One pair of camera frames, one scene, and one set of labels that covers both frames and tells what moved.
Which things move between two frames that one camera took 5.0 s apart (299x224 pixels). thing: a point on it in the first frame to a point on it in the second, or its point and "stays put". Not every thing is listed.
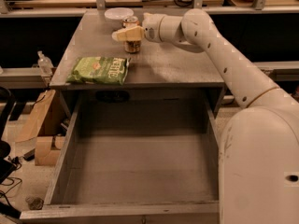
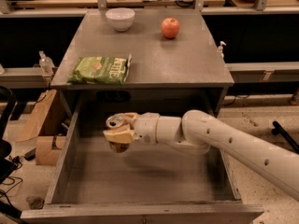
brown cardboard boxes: x=46 y=147 stays put
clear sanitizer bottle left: x=45 y=64 stays put
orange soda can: x=132 y=46 to x=112 y=121
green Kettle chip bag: x=109 y=70 stays put
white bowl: x=117 y=15 stays put
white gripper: x=151 y=27 to x=146 y=127
